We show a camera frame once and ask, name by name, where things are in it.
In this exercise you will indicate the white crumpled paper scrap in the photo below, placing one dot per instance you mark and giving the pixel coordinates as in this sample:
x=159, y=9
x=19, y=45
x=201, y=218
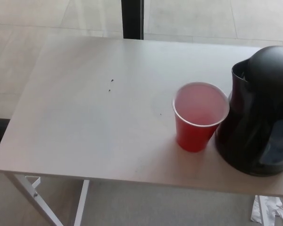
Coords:
x=273, y=209

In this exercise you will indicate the white metal table frame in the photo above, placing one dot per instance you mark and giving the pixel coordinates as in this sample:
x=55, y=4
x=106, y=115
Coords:
x=31, y=190

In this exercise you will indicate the black vertical post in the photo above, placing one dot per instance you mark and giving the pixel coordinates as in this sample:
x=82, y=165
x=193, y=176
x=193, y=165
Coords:
x=132, y=18

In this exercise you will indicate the white metal table leg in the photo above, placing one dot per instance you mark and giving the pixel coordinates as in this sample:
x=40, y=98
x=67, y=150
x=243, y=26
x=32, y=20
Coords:
x=262, y=212

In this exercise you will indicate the red plastic cup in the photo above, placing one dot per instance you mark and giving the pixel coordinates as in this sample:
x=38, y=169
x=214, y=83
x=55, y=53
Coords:
x=193, y=139

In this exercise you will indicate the black electric kettle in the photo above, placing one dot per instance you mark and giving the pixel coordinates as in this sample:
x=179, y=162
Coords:
x=254, y=99

